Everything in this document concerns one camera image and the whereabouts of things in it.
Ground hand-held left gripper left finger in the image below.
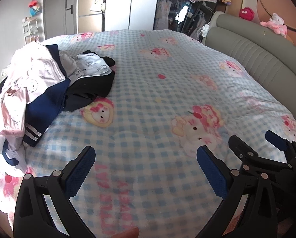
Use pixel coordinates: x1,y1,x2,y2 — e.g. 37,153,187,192
13,146,96,238

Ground white shelf rack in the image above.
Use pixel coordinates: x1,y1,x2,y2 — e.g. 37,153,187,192
21,17,45,45

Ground pink printed pajama pants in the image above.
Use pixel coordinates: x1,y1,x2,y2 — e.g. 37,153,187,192
0,41,66,138

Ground white wardrobe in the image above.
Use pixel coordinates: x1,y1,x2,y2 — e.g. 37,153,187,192
104,0,161,33

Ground white printed garment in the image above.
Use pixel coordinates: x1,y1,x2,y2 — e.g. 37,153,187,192
57,51,112,82

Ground grey padded bed headboard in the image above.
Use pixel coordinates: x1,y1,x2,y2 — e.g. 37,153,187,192
202,11,296,119

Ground paper sheet on refrigerator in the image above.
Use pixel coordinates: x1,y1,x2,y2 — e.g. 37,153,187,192
90,0,106,12

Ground white and navy garment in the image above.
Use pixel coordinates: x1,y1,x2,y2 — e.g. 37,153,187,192
0,129,28,178

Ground pink white plush toy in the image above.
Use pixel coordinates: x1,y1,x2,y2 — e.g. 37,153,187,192
259,12,288,38

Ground blue checked printed blanket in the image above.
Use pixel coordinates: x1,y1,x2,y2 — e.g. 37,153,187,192
0,29,296,238

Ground thin metal hoop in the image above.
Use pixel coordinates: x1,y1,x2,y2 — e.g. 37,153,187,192
256,0,296,34

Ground white power strip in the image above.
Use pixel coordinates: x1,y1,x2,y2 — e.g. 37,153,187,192
200,23,211,36

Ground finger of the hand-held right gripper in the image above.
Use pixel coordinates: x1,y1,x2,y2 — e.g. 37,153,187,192
265,130,296,169
228,135,287,173

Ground dark glass wardrobe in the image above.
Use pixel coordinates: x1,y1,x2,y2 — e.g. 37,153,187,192
152,0,218,42

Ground grey door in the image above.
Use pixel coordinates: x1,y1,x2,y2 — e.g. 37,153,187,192
43,0,80,40

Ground black garment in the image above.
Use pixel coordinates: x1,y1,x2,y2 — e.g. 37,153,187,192
64,50,116,112

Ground beige refrigerator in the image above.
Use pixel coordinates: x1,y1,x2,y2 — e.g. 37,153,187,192
76,0,106,34

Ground red blue plush toy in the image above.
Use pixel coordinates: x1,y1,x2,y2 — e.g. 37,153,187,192
27,0,43,17

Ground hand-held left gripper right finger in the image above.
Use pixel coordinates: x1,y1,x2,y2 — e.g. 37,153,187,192
196,145,279,238

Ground navy garment with white stripes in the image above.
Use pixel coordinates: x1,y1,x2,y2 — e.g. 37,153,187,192
24,44,72,148

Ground person's bare leg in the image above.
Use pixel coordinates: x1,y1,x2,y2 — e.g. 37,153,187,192
111,228,141,238

